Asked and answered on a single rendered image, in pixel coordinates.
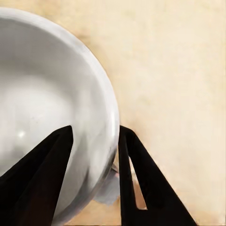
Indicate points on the coffee cup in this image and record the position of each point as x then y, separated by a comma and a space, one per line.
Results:
49, 80

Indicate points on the countertop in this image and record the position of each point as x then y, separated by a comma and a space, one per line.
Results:
166, 61

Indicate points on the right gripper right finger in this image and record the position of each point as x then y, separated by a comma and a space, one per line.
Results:
164, 207

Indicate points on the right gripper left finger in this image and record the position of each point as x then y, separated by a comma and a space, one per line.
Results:
29, 191

